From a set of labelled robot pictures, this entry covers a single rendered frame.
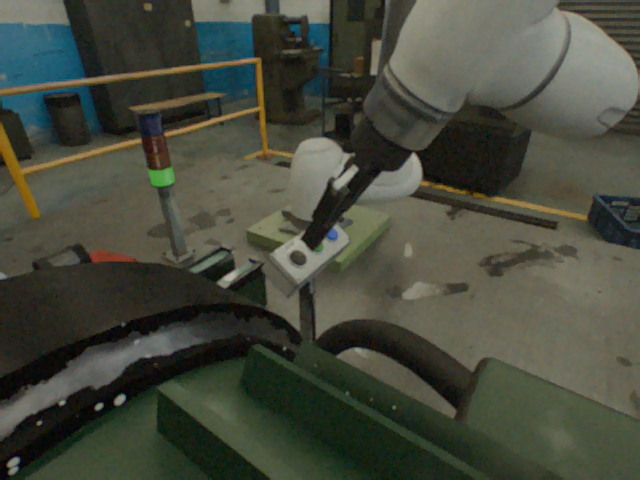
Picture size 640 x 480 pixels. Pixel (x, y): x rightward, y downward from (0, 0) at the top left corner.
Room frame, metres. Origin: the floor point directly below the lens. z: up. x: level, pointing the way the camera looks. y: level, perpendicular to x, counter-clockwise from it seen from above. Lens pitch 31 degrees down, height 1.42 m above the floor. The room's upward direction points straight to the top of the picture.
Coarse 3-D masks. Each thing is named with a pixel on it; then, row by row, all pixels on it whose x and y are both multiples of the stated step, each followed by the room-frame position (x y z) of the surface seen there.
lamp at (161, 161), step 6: (168, 150) 0.96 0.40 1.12; (150, 156) 0.93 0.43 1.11; (156, 156) 0.93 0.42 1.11; (162, 156) 0.94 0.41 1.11; (168, 156) 0.96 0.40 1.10; (150, 162) 0.93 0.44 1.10; (156, 162) 0.93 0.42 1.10; (162, 162) 0.94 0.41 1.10; (168, 162) 0.95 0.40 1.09; (150, 168) 0.93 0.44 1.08; (156, 168) 0.93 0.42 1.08; (162, 168) 0.93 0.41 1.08; (168, 168) 0.94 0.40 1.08
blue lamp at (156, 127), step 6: (138, 120) 0.93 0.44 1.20; (144, 120) 0.93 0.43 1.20; (150, 120) 0.93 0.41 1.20; (156, 120) 0.94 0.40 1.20; (162, 120) 0.97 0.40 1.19; (138, 126) 0.94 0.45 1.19; (144, 126) 0.93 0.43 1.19; (150, 126) 0.93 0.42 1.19; (156, 126) 0.94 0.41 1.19; (162, 126) 0.96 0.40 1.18; (144, 132) 0.93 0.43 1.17; (150, 132) 0.93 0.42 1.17; (156, 132) 0.94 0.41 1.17; (162, 132) 0.95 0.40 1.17
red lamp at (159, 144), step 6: (144, 138) 0.93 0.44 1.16; (150, 138) 0.93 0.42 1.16; (156, 138) 0.93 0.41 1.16; (162, 138) 0.95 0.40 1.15; (144, 144) 0.93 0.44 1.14; (150, 144) 0.93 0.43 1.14; (156, 144) 0.93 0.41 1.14; (162, 144) 0.94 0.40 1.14; (144, 150) 0.94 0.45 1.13; (150, 150) 0.93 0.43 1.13; (156, 150) 0.93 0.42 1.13; (162, 150) 0.94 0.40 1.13
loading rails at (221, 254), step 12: (216, 252) 0.78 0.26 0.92; (228, 252) 0.79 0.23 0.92; (192, 264) 0.72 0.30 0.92; (204, 264) 0.73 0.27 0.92; (216, 264) 0.74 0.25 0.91; (228, 264) 0.77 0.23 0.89; (252, 264) 0.73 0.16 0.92; (204, 276) 0.71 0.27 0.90; (216, 276) 0.74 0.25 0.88; (228, 276) 0.68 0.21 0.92; (240, 276) 0.67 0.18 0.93; (252, 276) 0.70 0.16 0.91; (264, 276) 0.73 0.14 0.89; (228, 288) 0.64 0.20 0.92; (240, 288) 0.66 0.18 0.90; (252, 288) 0.69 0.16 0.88; (264, 288) 0.72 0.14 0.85; (252, 300) 0.69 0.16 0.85; (264, 300) 0.72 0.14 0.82
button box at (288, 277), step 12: (336, 228) 0.64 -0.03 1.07; (300, 240) 0.57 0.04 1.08; (324, 240) 0.60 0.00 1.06; (336, 240) 0.60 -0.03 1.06; (348, 240) 0.62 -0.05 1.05; (276, 252) 0.53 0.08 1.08; (288, 252) 0.54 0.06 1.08; (312, 252) 0.56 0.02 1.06; (324, 252) 0.57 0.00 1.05; (336, 252) 0.58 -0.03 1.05; (264, 264) 0.53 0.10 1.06; (276, 264) 0.51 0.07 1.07; (288, 264) 0.51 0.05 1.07; (312, 264) 0.53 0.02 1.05; (324, 264) 0.55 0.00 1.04; (276, 276) 0.51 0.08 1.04; (288, 276) 0.50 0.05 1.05; (300, 276) 0.50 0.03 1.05; (312, 276) 0.54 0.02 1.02; (288, 288) 0.50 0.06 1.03
